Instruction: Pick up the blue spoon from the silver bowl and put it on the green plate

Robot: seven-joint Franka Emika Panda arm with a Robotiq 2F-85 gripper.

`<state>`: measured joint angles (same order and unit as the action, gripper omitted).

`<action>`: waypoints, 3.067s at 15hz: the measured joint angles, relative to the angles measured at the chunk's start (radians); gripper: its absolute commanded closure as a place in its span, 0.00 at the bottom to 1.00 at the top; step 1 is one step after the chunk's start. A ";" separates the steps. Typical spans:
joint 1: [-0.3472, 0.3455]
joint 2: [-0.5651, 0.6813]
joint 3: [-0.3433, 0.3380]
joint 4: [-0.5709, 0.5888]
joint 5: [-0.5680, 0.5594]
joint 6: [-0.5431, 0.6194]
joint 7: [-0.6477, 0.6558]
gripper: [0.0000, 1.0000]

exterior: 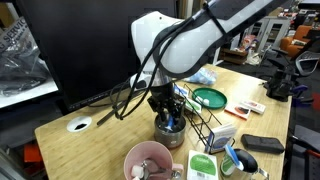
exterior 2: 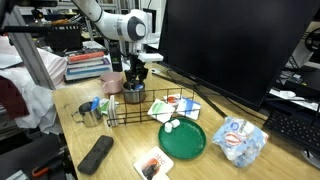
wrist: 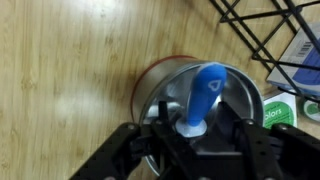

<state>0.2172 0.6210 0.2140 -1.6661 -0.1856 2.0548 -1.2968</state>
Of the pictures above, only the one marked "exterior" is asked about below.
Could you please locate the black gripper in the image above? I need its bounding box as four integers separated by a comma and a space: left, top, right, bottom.
147, 81, 186, 127

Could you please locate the blue plastic spoon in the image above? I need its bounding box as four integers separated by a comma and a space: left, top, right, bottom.
165, 115, 176, 132
224, 144, 245, 172

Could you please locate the silver metal bowl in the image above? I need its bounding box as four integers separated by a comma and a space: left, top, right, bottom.
153, 113, 187, 150

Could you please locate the green round plate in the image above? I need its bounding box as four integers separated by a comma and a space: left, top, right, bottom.
191, 87, 228, 110

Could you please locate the metal spoon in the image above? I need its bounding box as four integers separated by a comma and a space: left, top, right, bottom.
139, 159, 183, 180

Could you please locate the green and white card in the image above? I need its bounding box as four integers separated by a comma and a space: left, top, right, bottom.
184, 97, 203, 115

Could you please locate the pink mug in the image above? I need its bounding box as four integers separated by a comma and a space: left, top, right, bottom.
123, 140, 185, 180

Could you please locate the clear bag of blue packets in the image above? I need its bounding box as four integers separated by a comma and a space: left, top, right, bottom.
183, 66, 218, 86

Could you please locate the blue and white card box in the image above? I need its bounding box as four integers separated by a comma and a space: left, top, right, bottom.
204, 123, 238, 155

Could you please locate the green and white packet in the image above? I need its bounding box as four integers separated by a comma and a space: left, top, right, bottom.
186, 149, 219, 180

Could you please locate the black monitor stand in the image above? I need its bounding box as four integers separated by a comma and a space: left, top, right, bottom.
96, 87, 148, 127

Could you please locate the small green card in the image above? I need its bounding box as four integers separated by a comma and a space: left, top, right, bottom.
219, 153, 236, 178

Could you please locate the white picture card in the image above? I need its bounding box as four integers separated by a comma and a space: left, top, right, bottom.
240, 99, 267, 115

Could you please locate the brown wooden crate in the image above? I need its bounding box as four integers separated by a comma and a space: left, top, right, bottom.
221, 48, 249, 65

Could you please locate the steel pitcher cup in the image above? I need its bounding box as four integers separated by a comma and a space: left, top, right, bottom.
219, 148, 270, 180

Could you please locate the large black monitor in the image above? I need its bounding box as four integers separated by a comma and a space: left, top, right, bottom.
14, 0, 179, 112

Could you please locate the white glass door cabinet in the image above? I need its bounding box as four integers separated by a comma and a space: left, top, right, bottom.
256, 16, 295, 54

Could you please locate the orange box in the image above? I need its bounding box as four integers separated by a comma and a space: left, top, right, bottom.
23, 143, 44, 164

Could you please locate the white shelf board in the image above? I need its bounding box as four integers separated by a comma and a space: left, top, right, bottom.
0, 78, 59, 109

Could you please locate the orange armchair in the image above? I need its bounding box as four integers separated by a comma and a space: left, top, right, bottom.
279, 24, 316, 58

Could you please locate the mesh office chair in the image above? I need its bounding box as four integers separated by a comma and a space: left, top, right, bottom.
294, 49, 320, 78

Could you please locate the black plastic bag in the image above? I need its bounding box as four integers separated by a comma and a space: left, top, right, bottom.
0, 31, 51, 98

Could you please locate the white printed plastic bag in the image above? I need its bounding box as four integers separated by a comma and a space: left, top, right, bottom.
0, 16, 34, 51

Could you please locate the black wire rack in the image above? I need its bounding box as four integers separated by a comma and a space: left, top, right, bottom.
173, 83, 236, 156

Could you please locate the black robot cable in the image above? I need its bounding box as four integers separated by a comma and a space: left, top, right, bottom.
110, 1, 231, 121

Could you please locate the white desk cable grommet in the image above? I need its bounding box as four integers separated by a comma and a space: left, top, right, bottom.
66, 115, 93, 134

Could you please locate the black clamp mount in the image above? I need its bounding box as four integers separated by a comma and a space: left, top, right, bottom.
263, 64, 298, 103

